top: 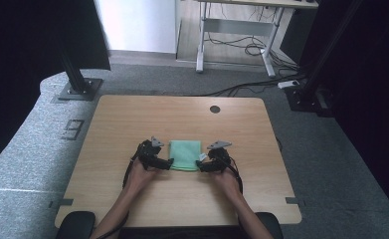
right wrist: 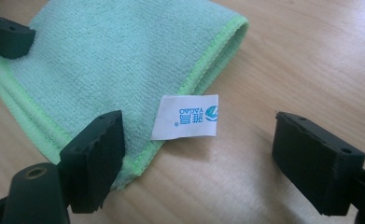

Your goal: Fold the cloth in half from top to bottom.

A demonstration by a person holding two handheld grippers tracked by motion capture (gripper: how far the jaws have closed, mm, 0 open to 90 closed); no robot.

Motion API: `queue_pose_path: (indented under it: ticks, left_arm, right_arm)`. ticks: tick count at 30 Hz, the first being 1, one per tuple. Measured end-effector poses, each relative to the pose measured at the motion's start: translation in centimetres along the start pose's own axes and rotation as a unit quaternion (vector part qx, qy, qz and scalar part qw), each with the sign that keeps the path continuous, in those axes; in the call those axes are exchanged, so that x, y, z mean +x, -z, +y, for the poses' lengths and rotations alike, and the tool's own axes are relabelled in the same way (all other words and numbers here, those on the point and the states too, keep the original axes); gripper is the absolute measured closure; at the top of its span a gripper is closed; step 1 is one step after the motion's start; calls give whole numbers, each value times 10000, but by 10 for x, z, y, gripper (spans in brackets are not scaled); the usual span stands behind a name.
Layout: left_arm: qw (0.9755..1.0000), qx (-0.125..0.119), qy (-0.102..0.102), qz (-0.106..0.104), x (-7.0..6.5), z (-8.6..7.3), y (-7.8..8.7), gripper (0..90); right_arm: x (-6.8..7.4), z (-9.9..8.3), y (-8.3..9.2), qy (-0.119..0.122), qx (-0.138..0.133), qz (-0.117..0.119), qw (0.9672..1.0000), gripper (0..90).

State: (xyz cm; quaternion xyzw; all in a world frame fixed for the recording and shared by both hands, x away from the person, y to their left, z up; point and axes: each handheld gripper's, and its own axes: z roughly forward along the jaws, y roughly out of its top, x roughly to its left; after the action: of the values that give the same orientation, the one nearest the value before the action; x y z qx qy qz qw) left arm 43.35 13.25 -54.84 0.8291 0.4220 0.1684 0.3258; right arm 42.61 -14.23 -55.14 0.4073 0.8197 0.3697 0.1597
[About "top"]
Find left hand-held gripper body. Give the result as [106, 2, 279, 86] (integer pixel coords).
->
[136, 135, 166, 171]

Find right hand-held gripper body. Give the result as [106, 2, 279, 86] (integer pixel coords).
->
[206, 139, 233, 173]

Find green cloth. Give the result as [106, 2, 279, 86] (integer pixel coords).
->
[168, 139, 209, 172]

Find person's right hand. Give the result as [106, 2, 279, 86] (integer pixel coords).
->
[213, 168, 244, 201]

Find person's left hand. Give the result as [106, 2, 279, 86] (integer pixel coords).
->
[125, 158, 160, 196]

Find white power strip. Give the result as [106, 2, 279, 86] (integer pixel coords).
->
[277, 79, 301, 90]

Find black metal stand with dark base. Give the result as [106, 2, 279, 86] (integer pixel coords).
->
[285, 0, 364, 118]

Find dark curtain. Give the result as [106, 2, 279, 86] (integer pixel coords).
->
[0, 0, 112, 175]
[297, 0, 389, 225]

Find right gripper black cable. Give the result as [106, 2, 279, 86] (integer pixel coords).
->
[226, 154, 245, 196]

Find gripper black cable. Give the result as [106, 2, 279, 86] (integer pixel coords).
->
[96, 141, 150, 239]
[226, 154, 245, 196]

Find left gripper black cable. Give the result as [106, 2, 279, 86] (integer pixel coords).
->
[96, 141, 150, 239]

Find long black floor cable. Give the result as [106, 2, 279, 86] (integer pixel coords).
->
[200, 74, 307, 98]

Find black metal stand with base plate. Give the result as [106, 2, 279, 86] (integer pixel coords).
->
[56, 39, 104, 102]

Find tangled black cables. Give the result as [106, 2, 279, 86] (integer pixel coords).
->
[204, 33, 300, 73]

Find white desk frame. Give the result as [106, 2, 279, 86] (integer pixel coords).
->
[195, 0, 319, 79]

